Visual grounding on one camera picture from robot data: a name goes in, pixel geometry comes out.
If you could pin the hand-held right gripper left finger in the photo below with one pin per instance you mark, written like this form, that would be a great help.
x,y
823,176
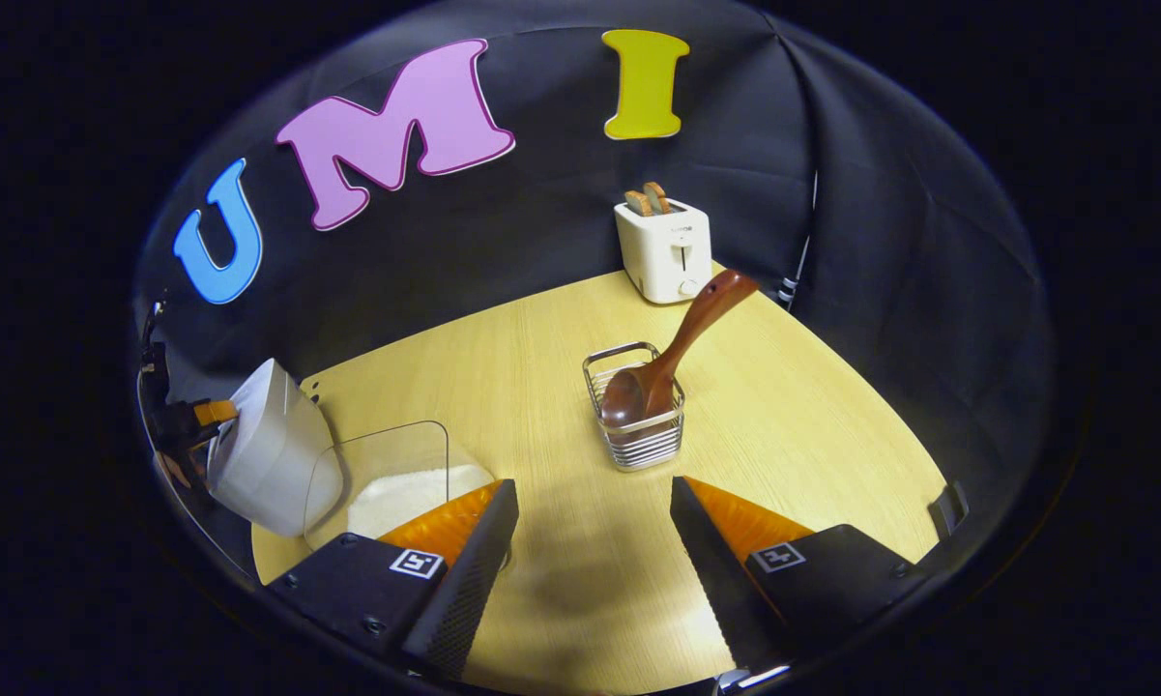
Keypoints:
x,y
474,570

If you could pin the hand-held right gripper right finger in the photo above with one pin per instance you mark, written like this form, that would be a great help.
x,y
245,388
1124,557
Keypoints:
x,y
706,570

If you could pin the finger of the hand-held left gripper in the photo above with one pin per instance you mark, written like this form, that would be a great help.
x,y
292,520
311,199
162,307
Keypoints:
x,y
215,413

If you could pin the white rice cooker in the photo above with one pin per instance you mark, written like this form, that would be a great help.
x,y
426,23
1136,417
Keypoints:
x,y
261,454

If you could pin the white rice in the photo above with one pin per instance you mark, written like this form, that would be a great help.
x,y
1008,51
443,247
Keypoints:
x,y
406,498

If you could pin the clear plastic rice box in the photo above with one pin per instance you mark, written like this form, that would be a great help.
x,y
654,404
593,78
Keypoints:
x,y
396,445

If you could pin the brown wooden spoon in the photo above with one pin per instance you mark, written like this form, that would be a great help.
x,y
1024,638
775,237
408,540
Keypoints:
x,y
696,324

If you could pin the white toaster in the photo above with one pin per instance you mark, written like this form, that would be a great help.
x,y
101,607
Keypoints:
x,y
662,256

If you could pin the black backdrop cloth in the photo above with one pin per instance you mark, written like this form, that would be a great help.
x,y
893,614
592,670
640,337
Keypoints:
x,y
503,213

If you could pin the brown toast slice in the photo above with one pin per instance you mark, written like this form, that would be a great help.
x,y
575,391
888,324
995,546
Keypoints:
x,y
659,196
638,203

